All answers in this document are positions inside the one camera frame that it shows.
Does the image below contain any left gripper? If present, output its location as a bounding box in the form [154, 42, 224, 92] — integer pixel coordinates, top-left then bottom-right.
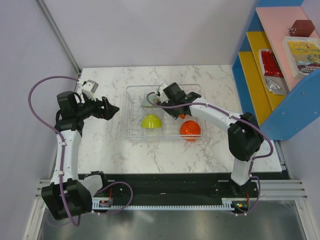
[75, 93, 119, 121]

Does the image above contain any yellow-green bowl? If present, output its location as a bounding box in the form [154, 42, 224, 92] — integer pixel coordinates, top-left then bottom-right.
[140, 114, 162, 129]

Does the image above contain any pale green ceramic bowl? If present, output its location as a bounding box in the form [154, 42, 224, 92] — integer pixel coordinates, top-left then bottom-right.
[140, 98, 158, 108]

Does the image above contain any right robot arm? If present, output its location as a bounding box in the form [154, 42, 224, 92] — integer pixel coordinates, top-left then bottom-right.
[157, 82, 264, 197]

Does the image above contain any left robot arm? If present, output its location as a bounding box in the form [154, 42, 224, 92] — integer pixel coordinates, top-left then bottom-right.
[41, 91, 120, 220]

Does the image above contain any crumpled silver wrapper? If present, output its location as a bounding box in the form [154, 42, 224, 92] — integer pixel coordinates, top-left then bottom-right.
[263, 76, 287, 96]

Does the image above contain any red packet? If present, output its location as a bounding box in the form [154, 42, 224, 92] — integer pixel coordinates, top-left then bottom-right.
[258, 48, 284, 78]

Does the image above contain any colourful shelf unit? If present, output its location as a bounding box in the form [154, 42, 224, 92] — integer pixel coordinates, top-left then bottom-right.
[232, 0, 320, 141]

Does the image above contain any clear box with yellow print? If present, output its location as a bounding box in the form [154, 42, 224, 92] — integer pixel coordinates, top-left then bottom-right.
[282, 36, 320, 80]

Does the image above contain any dark red box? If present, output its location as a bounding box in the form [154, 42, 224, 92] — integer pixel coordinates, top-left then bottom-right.
[289, 19, 315, 38]

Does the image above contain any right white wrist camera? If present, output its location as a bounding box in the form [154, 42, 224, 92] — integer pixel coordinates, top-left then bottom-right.
[155, 83, 168, 104]

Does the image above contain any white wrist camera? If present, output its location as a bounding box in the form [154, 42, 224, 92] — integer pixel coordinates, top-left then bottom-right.
[80, 80, 99, 101]
[155, 83, 168, 104]

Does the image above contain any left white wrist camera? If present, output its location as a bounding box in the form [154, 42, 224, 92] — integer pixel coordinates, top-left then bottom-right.
[80, 80, 99, 101]

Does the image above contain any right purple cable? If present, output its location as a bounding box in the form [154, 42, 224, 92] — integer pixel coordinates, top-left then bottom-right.
[146, 91, 275, 217]

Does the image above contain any purple cable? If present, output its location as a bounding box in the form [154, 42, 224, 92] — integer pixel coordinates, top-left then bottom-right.
[27, 75, 133, 228]
[146, 91, 275, 217]

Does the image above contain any clear wire dish rack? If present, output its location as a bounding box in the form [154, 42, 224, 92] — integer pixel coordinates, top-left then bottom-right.
[122, 85, 207, 141]

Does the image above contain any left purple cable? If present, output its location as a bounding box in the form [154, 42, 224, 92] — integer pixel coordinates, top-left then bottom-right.
[27, 75, 133, 228]

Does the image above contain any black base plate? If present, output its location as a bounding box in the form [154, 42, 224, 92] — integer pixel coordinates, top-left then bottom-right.
[79, 171, 263, 206]

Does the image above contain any white slotted cable duct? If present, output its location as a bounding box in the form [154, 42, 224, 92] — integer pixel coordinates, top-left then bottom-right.
[92, 198, 248, 212]

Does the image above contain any aluminium frame rail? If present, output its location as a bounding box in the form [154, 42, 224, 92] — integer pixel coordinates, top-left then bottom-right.
[35, 0, 82, 76]

